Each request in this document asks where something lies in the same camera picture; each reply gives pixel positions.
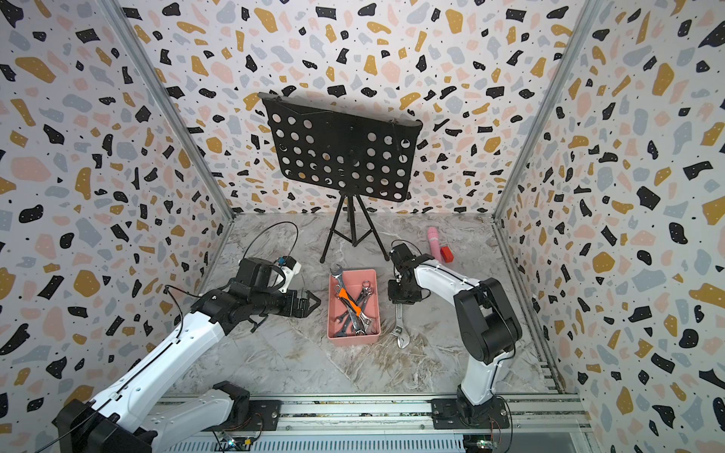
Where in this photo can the black perforated music stand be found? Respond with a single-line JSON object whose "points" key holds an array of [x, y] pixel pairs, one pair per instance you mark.
{"points": [[354, 155]]}

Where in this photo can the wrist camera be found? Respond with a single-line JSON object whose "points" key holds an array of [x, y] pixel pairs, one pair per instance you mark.
{"points": [[287, 268], [403, 258]]}

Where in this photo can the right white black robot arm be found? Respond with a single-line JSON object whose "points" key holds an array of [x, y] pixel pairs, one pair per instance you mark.
{"points": [[489, 329]]}

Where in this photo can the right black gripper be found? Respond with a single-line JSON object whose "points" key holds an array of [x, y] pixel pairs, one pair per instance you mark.
{"points": [[413, 298]]}

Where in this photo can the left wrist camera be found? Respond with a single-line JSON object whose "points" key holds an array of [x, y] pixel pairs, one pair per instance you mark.
{"points": [[287, 268]]}

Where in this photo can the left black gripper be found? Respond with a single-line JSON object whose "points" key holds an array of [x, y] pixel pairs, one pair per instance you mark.
{"points": [[291, 310]]}

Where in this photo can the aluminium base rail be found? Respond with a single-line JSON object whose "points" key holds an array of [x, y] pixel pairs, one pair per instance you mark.
{"points": [[375, 423]]}

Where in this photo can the pink plastic storage box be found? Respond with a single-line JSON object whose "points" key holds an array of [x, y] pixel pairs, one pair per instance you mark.
{"points": [[363, 287]]}

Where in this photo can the pink cylinder tube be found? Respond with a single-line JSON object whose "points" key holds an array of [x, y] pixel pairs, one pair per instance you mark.
{"points": [[435, 244]]}

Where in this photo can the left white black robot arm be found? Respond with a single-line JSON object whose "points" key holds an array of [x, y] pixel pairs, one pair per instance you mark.
{"points": [[121, 417]]}

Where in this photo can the small red block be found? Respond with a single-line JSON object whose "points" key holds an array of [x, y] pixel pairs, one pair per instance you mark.
{"points": [[447, 254]]}

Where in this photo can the large silver adjustable wrench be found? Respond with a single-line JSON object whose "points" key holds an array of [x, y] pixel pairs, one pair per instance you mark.
{"points": [[400, 332]]}

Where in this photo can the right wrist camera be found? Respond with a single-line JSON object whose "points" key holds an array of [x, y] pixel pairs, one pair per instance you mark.
{"points": [[403, 258]]}

